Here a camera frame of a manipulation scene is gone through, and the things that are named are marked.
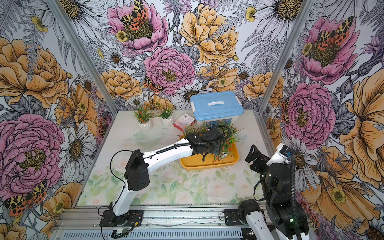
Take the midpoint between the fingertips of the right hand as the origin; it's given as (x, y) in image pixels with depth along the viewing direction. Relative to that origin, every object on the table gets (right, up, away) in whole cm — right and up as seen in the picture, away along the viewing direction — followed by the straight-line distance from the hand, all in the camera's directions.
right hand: (258, 153), depth 63 cm
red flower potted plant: (-10, 0, +14) cm, 17 cm away
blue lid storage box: (-6, +25, +40) cm, 47 cm away
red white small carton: (-34, +15, +49) cm, 61 cm away
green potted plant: (-31, +8, +43) cm, 54 cm away
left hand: (-16, -2, +21) cm, 26 cm away
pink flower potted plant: (-20, +10, +32) cm, 39 cm away
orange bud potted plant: (-11, +10, +8) cm, 17 cm away
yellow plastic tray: (-26, -11, +31) cm, 42 cm away
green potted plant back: (-46, +18, +43) cm, 66 cm away
